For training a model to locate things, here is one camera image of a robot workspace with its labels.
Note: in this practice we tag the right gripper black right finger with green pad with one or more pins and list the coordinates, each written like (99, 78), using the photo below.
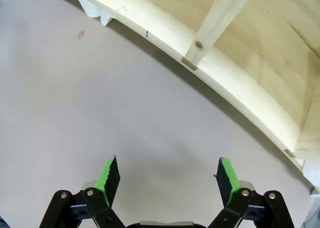
(232, 205)

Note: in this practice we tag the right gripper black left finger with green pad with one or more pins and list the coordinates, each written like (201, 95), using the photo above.
(100, 205)

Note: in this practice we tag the light wooden compartment shelf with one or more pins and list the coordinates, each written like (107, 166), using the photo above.
(250, 50)

